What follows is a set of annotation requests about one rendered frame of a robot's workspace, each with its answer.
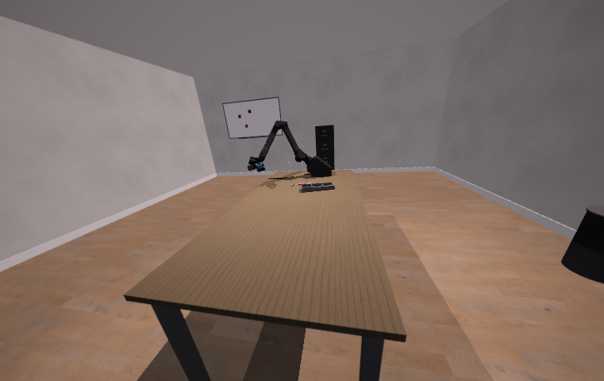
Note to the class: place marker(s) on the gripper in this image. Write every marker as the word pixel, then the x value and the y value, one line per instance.
pixel 259 163

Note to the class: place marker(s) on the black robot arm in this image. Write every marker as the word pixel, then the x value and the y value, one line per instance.
pixel 298 156

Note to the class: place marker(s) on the dark grey rack of three bins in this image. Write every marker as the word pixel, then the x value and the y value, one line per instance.
pixel 317 187

